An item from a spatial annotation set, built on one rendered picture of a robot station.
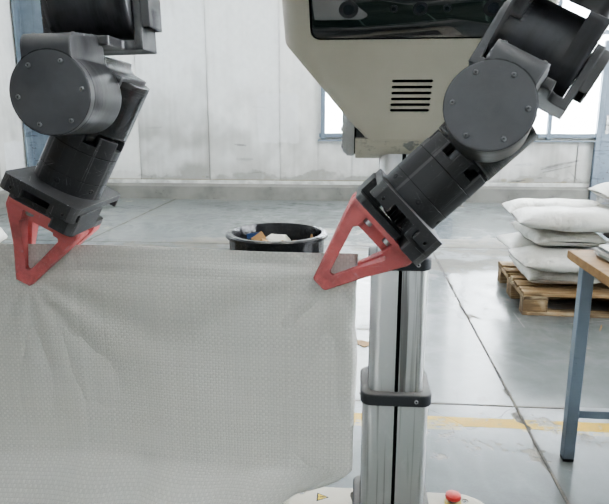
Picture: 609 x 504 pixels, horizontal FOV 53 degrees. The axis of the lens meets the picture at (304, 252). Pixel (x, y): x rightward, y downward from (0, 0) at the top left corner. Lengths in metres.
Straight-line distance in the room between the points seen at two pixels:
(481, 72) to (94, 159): 0.31
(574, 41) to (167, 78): 8.52
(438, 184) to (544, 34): 0.13
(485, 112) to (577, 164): 8.63
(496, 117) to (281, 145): 8.20
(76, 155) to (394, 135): 0.61
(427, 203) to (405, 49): 0.48
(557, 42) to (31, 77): 0.36
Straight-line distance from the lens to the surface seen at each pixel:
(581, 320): 2.23
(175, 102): 8.87
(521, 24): 0.49
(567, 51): 0.48
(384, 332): 1.11
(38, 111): 0.46
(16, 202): 0.56
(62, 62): 0.46
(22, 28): 9.46
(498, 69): 0.41
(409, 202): 0.47
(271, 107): 8.58
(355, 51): 0.92
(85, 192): 0.54
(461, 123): 0.40
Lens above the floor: 1.19
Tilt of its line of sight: 13 degrees down
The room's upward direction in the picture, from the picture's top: straight up
